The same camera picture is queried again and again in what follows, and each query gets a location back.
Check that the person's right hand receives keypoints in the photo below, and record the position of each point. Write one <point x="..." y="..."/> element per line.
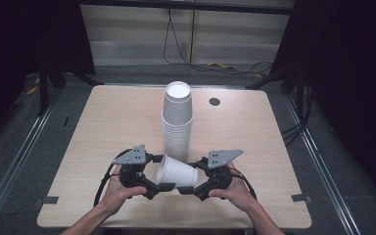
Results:
<point x="238" y="192"/>

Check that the yellow tape strip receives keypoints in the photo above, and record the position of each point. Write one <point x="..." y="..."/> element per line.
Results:
<point x="32" y="90"/>

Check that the black crossbar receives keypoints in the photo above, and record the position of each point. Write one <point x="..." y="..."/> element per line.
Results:
<point x="189" y="6"/>

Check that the stack of white paper cups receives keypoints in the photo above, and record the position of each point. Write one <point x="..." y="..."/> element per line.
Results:
<point x="177" y="130"/>

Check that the person's left hand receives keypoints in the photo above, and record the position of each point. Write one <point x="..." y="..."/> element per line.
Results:
<point x="114" y="196"/>

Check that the metal floor rail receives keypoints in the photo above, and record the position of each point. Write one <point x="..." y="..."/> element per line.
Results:
<point x="16" y="163"/>
<point x="323" y="163"/>

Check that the black metal stand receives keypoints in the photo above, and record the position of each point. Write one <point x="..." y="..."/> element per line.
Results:
<point x="43" y="94"/>

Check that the grey tape piece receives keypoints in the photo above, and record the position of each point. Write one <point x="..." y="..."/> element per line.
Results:
<point x="50" y="199"/>
<point x="299" y="197"/>

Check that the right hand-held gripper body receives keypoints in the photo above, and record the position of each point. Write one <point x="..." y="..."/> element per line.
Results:
<point x="220" y="160"/>

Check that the dark curtain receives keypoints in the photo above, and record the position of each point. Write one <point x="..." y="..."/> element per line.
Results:
<point x="19" y="49"/>
<point x="349" y="81"/>

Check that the yellow scrap on floor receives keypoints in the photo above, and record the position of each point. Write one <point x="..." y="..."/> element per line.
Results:
<point x="222" y="65"/>

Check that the white paper cup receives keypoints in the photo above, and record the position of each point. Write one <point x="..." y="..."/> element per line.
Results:
<point x="178" y="173"/>

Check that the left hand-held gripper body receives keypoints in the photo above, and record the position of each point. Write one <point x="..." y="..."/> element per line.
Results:
<point x="132" y="156"/>

